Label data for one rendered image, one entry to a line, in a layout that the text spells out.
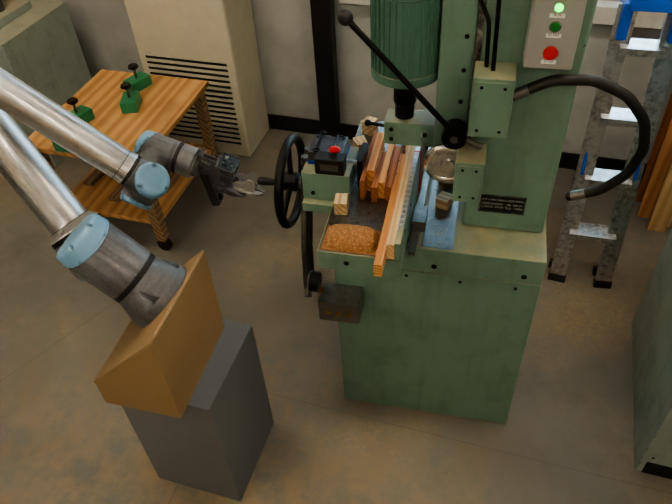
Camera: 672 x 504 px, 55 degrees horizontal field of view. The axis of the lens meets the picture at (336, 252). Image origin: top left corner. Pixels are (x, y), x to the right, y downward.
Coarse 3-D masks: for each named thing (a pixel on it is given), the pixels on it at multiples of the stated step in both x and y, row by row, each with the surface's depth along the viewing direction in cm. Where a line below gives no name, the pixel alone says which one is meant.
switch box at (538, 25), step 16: (544, 0) 126; (560, 0) 125; (576, 0) 125; (544, 16) 128; (576, 16) 127; (528, 32) 131; (544, 32) 130; (560, 32) 130; (576, 32) 129; (528, 48) 134; (544, 48) 133; (560, 48) 132; (528, 64) 136; (544, 64) 135; (560, 64) 134
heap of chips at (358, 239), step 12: (336, 228) 161; (348, 228) 160; (360, 228) 160; (372, 228) 162; (324, 240) 162; (336, 240) 159; (348, 240) 159; (360, 240) 158; (372, 240) 159; (348, 252) 159; (360, 252) 159; (372, 252) 159
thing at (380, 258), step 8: (400, 160) 179; (400, 176) 173; (392, 192) 169; (392, 200) 166; (392, 208) 164; (392, 216) 162; (384, 224) 160; (384, 232) 158; (384, 240) 156; (384, 248) 154; (376, 256) 152; (384, 256) 153; (376, 264) 150; (384, 264) 155; (376, 272) 152
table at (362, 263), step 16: (368, 144) 192; (352, 192) 176; (368, 192) 176; (416, 192) 183; (304, 208) 180; (320, 208) 179; (352, 208) 171; (368, 208) 171; (384, 208) 170; (352, 224) 167; (368, 224) 166; (320, 240) 163; (320, 256) 161; (336, 256) 160; (352, 256) 159; (368, 256) 158; (368, 272) 162; (384, 272) 160; (400, 272) 161
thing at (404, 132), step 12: (396, 120) 170; (408, 120) 169; (420, 120) 169; (432, 120) 169; (384, 132) 172; (396, 132) 171; (408, 132) 170; (420, 132) 169; (432, 132) 169; (408, 144) 173; (420, 144) 172; (432, 144) 171
